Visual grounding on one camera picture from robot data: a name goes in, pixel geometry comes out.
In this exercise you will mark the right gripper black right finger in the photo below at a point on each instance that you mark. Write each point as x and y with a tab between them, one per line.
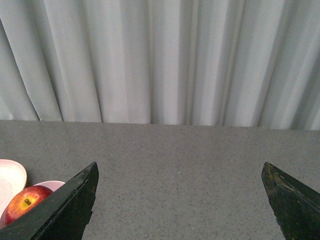
295	205

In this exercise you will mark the white pleated curtain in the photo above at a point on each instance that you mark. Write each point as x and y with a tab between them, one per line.
240	63

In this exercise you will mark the pale pink bowl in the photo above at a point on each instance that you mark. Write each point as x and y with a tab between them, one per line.
56	185

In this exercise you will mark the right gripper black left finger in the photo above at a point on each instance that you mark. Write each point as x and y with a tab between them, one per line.
61	216

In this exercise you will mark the red yellow apple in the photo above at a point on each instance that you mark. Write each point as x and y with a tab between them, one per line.
22	203

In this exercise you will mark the pink round plate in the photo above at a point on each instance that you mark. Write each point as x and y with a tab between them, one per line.
13	179

